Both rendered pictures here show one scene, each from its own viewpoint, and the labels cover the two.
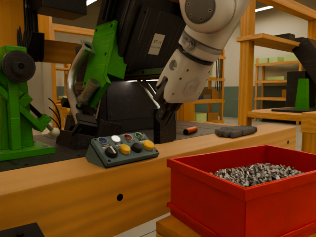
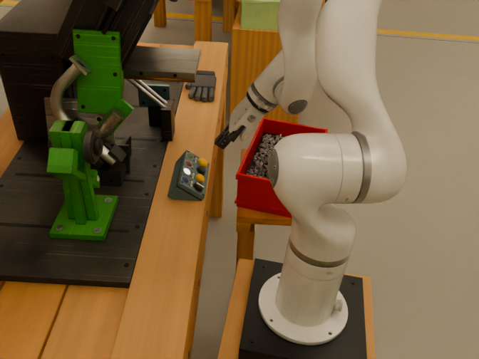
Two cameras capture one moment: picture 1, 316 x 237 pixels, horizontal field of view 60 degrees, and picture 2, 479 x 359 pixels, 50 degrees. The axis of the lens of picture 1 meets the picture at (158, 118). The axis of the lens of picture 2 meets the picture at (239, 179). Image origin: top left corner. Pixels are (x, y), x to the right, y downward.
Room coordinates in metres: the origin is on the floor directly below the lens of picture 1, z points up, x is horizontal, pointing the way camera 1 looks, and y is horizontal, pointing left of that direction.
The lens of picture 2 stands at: (-0.22, 0.78, 1.79)
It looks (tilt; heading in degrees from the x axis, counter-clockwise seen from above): 38 degrees down; 314
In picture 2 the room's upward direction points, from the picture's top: 3 degrees clockwise
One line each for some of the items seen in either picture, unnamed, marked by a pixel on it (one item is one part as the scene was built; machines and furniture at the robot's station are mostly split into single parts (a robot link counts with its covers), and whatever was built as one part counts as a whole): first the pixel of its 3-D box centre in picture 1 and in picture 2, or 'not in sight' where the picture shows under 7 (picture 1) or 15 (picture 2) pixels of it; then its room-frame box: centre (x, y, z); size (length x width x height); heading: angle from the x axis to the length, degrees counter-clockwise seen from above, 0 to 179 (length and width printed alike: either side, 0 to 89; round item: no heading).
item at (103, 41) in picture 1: (107, 56); (101, 67); (0.89, 0.16, 1.17); 0.13 x 0.12 x 0.20; 133
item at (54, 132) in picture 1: (49, 127); not in sight; (0.76, 0.30, 0.96); 0.06 x 0.03 x 0.06; 133
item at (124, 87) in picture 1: (119, 89); (53, 67); (1.16, 0.16, 1.07); 0.30 x 0.18 x 0.34; 133
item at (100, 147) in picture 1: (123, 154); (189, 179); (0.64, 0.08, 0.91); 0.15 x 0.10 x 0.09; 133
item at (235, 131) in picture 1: (234, 130); (200, 85); (1.02, -0.29, 0.91); 0.20 x 0.11 x 0.03; 134
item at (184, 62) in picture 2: (151, 75); (130, 62); (0.97, 0.02, 1.11); 0.39 x 0.16 x 0.03; 43
